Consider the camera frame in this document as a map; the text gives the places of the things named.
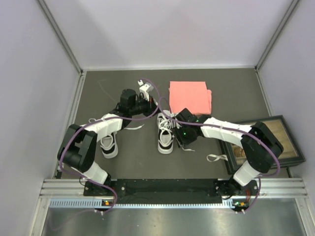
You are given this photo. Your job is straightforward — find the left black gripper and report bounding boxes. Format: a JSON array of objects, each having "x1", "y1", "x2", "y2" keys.
[{"x1": 129, "y1": 94, "x2": 162, "y2": 118}]

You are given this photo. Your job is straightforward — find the black white sneaker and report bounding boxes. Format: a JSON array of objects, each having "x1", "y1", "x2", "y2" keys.
[
  {"x1": 157, "y1": 110, "x2": 182, "y2": 154},
  {"x1": 88, "y1": 118, "x2": 146, "y2": 159}
]

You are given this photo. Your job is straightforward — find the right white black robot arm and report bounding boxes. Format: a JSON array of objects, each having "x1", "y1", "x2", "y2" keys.
[{"x1": 172, "y1": 109, "x2": 284, "y2": 196}]

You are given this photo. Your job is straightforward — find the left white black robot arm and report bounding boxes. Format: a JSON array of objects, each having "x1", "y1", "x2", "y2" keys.
[{"x1": 57, "y1": 89, "x2": 158, "y2": 195}]

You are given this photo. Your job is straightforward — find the pink folded cloth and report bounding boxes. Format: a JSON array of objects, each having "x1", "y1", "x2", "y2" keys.
[{"x1": 169, "y1": 81, "x2": 212, "y2": 115}]

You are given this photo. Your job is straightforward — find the loose white shoelace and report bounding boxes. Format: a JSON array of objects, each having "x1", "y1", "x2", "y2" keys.
[{"x1": 206, "y1": 154, "x2": 228, "y2": 162}]

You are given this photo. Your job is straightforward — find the black glass-lid display box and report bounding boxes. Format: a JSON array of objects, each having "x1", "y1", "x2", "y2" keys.
[{"x1": 219, "y1": 115, "x2": 306, "y2": 174}]

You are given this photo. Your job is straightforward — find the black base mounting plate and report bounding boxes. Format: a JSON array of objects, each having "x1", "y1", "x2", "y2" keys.
[{"x1": 83, "y1": 178, "x2": 261, "y2": 204}]

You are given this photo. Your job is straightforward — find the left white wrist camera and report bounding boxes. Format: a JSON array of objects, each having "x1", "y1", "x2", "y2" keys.
[{"x1": 137, "y1": 79, "x2": 154, "y2": 101}]

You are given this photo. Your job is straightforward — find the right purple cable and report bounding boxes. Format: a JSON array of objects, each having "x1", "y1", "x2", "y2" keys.
[{"x1": 158, "y1": 97, "x2": 281, "y2": 214}]

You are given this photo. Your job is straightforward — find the purple cable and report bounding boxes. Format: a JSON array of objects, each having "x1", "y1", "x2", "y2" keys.
[
  {"x1": 158, "y1": 97, "x2": 281, "y2": 214},
  {"x1": 59, "y1": 78, "x2": 163, "y2": 217}
]

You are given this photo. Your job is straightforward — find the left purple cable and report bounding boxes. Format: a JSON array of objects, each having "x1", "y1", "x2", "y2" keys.
[{"x1": 59, "y1": 78, "x2": 163, "y2": 217}]

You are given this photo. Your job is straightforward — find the aluminium extrusion rail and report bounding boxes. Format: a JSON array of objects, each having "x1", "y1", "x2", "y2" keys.
[{"x1": 39, "y1": 178, "x2": 308, "y2": 198}]

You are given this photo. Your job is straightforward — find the grey slotted cable duct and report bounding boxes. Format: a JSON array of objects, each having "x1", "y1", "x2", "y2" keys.
[{"x1": 49, "y1": 198, "x2": 249, "y2": 209}]

